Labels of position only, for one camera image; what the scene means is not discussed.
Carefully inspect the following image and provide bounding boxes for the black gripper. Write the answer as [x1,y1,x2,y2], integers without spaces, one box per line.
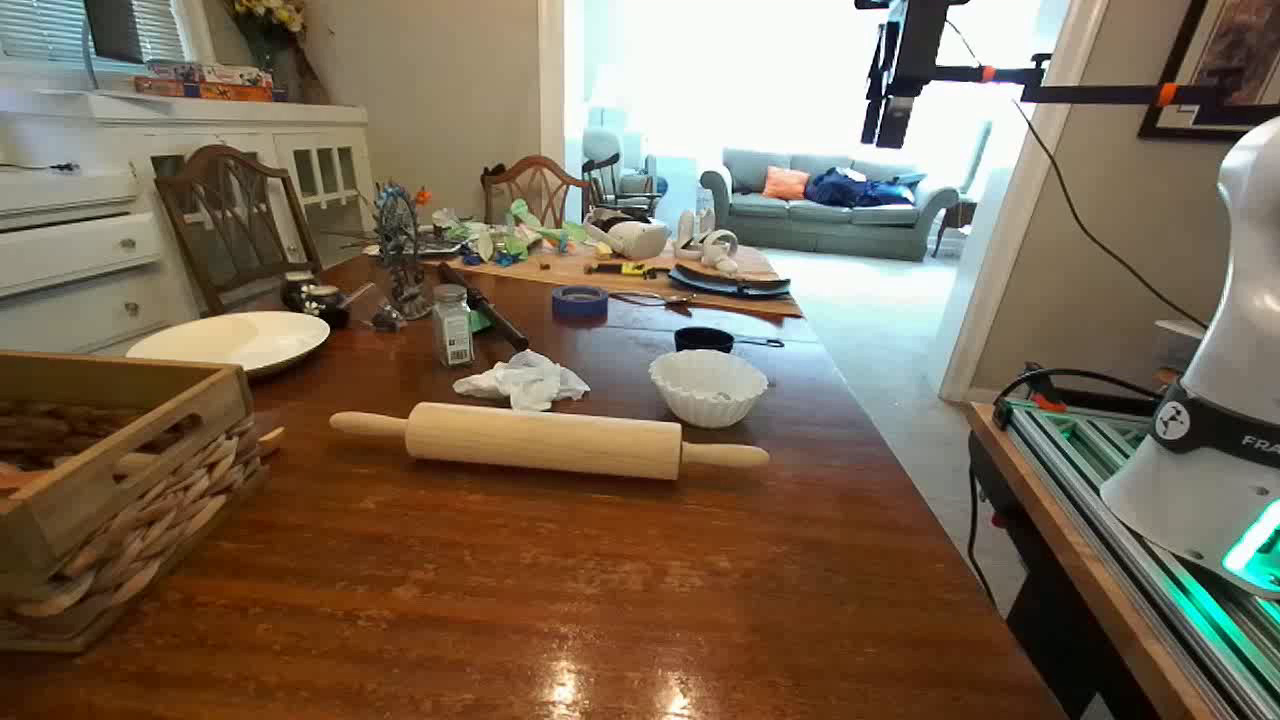
[860,0,957,151]

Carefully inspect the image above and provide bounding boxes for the white paper cupcake holder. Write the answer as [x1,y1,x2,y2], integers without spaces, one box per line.
[649,347,774,430]

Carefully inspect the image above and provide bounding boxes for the wooden rolling pin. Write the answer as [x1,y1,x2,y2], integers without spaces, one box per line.
[328,399,774,484]

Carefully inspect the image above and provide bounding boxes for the aluminium robot base platform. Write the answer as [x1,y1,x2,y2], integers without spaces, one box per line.
[967,392,1280,720]

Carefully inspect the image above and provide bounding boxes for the hex key set yellow holder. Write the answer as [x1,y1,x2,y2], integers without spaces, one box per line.
[582,256,674,285]

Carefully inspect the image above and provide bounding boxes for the blue blanket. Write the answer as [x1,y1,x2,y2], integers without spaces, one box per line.
[806,163,920,211]

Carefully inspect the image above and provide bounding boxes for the grey sofa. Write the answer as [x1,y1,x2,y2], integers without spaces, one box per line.
[695,145,965,262]

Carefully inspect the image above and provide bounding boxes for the orange cushion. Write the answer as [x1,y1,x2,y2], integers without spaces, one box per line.
[762,163,811,204]

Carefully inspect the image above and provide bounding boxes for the grey padded seat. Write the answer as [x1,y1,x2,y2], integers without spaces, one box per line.
[582,123,674,225]

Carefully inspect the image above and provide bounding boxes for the small black measuring cup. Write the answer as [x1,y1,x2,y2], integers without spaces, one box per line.
[674,323,793,356]

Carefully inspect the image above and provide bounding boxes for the brown wooden chair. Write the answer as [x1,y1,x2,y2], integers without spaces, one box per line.
[480,151,592,232]

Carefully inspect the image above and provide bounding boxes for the blue tape roll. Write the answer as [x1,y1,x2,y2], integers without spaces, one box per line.
[550,285,614,326]

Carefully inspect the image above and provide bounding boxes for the crumpled white tissue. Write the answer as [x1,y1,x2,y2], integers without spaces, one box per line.
[449,347,596,417]

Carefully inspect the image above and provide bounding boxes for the glass shaker jar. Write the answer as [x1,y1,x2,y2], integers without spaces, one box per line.
[431,280,480,370]

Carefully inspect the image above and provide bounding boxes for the small black metal ornament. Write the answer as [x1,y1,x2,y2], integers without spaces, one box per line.
[278,271,358,330]

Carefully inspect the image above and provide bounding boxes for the flower vase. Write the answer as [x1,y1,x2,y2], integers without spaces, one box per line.
[230,0,328,102]

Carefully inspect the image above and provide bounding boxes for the dark carved wooden chair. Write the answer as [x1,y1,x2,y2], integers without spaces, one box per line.
[152,138,325,316]

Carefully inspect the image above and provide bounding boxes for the white glass-door cabinet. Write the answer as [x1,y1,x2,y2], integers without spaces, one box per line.
[79,86,380,277]

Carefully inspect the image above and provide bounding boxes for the colourful boxes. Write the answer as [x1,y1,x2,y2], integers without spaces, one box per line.
[132,60,279,102]

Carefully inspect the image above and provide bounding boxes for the white ceramic plate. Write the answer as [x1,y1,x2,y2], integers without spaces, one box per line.
[126,307,335,375]

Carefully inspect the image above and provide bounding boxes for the white drawer dresser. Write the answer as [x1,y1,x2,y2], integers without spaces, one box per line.
[0,163,175,356]

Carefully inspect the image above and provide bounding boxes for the white window blinds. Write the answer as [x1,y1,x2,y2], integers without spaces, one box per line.
[0,0,203,71]

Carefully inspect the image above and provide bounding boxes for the woven wooden basket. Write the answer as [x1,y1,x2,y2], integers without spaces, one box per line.
[0,347,290,657]

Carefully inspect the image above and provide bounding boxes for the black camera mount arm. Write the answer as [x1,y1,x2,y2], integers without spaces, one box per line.
[933,49,1254,112]

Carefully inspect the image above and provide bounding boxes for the white coiled cable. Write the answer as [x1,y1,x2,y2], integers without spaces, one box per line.
[674,196,750,271]

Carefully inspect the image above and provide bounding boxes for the thin black hanging cable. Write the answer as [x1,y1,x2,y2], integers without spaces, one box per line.
[940,12,1214,330]

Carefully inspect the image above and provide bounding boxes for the black platform cable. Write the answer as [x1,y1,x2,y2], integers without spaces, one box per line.
[994,365,1163,430]

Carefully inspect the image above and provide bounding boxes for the black picture frame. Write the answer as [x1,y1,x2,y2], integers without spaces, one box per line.
[1137,0,1280,145]

